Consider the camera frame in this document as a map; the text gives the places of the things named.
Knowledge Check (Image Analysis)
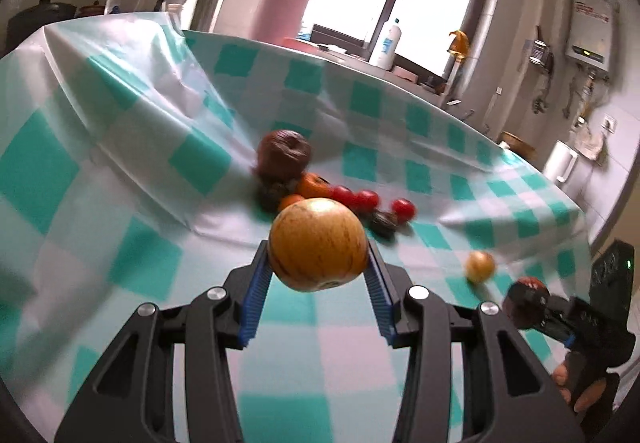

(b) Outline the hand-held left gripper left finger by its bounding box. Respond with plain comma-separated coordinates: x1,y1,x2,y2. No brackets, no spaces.
54,240,274,443

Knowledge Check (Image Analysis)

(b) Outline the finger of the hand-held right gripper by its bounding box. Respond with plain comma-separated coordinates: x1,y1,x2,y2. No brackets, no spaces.
502,282,577,350

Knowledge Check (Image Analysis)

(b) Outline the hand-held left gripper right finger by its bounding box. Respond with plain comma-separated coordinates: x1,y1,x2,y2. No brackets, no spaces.
362,243,587,443

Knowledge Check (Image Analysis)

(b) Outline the yellow apple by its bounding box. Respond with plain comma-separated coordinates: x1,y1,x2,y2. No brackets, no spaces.
268,198,370,293

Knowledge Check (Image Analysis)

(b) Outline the person's right hand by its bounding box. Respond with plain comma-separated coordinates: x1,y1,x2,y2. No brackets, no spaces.
552,357,621,416

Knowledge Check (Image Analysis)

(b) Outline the small yellow fruit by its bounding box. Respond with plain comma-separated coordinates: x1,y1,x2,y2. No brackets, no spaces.
465,251,496,284

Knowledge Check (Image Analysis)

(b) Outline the dark wrinkled fruit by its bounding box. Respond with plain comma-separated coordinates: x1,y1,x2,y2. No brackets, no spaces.
257,177,297,212

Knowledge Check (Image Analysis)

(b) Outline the orange persimmon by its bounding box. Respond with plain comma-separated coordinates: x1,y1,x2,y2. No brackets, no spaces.
297,173,335,200

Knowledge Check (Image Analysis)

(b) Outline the white kettle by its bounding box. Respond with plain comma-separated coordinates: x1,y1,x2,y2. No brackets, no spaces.
542,140,580,184

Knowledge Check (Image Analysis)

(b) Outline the wrinkled dark red apple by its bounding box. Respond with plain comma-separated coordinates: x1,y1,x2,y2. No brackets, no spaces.
256,129,313,176

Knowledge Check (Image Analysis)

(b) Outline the wooden bowl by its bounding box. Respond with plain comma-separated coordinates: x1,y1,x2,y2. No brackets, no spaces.
498,131,537,161

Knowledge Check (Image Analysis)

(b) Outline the green white checkered tablecloth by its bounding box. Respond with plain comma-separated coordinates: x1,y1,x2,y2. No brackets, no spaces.
0,12,593,443

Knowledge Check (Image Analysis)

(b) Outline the white plastic bottle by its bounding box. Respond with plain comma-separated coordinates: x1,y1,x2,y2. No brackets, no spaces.
368,19,402,71

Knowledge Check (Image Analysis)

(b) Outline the yellow cloth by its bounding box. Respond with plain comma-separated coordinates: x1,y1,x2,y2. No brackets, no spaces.
447,30,472,58

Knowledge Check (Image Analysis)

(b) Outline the white gas water heater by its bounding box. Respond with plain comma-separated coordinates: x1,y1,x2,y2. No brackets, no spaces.
565,0,615,72

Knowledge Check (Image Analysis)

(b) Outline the dark pot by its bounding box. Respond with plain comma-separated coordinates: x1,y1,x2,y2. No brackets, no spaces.
6,0,77,52

